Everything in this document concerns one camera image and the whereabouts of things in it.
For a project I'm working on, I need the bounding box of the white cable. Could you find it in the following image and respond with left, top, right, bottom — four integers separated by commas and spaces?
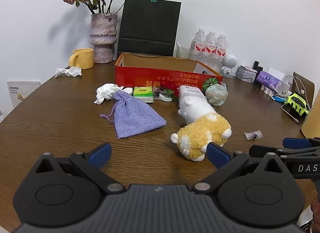
285, 75, 311, 109

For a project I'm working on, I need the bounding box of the red cardboard box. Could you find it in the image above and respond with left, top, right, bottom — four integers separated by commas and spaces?
115, 52, 224, 98

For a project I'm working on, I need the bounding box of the white booklet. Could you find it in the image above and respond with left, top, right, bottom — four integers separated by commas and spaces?
7, 80, 41, 110

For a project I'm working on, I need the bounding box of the green tissue packet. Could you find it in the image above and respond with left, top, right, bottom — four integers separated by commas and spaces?
133, 86, 155, 103

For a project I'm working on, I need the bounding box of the purple tissue pack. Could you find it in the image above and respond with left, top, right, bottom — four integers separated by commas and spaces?
256, 71, 283, 90

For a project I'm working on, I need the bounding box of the purple drawstring pouch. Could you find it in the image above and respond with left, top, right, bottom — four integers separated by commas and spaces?
100, 90, 167, 139

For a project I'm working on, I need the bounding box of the white tissue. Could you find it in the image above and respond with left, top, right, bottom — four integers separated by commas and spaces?
55, 66, 83, 78
94, 83, 124, 105

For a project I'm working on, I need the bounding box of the small grey container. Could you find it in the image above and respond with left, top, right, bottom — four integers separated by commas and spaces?
236, 65, 258, 82

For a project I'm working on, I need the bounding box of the yellow and black glove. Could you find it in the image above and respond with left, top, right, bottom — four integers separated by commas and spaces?
283, 92, 311, 117

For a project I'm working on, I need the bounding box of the white robot figurine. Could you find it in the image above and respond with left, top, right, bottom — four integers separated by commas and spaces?
221, 54, 237, 77

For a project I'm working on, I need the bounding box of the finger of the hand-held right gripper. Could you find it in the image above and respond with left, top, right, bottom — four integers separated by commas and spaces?
249, 144, 320, 160
282, 137, 320, 149

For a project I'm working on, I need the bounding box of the white paper sheet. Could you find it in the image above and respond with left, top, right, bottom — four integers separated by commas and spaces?
267, 67, 286, 80

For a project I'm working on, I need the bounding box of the white charger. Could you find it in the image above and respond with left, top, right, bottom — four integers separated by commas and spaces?
281, 80, 292, 95

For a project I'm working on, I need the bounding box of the clear water bottle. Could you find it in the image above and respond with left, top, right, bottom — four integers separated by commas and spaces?
191, 28, 207, 62
205, 31, 217, 64
215, 34, 228, 71

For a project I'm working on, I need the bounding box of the small paper scrap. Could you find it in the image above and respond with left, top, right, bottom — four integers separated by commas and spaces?
245, 129, 264, 140

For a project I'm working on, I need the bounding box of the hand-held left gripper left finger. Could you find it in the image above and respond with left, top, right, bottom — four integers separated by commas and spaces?
35, 142, 125, 194

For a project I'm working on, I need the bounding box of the clear plastic bag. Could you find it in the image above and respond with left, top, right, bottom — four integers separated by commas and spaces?
205, 83, 229, 106

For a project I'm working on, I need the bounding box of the yellow white plush alpaca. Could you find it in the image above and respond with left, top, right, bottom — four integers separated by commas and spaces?
170, 96, 233, 161

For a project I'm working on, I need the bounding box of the black paper bag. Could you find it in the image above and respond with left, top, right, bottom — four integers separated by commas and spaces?
117, 0, 182, 57

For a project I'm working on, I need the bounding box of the purple textured vase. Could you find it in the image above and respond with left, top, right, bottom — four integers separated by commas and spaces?
89, 13, 118, 64

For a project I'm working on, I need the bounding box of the white plastic container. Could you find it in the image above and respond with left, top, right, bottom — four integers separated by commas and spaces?
178, 85, 208, 104

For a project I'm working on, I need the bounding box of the white toothed plastic piece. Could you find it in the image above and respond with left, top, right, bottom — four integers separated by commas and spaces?
261, 85, 276, 96

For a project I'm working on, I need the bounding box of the yellow mug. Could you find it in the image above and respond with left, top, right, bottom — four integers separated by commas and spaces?
69, 48, 95, 70

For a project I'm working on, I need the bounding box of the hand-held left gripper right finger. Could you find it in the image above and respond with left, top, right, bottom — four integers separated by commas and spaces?
192, 142, 286, 194

